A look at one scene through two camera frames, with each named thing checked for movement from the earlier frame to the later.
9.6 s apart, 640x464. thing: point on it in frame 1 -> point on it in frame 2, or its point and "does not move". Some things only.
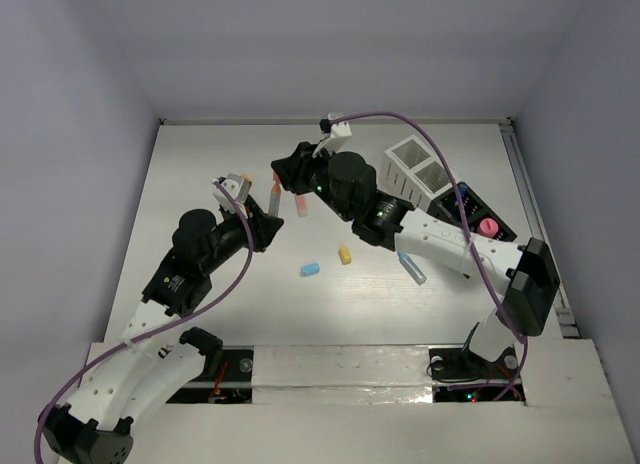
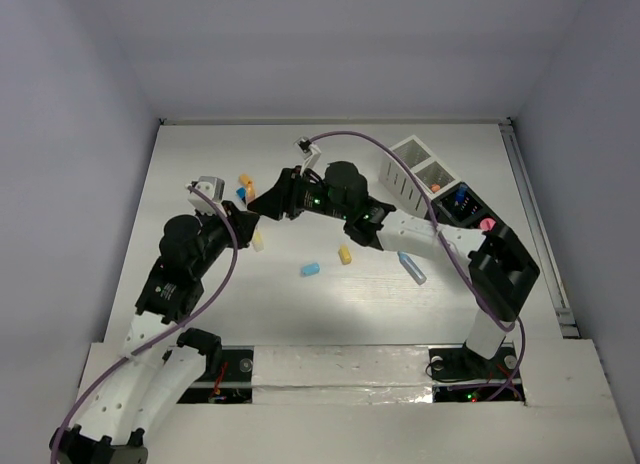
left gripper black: x=261 y=224 -> x=232 y=219
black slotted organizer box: x=446 y=206 does not move
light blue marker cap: x=310 y=269 does not move
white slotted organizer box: x=414 y=173 does not move
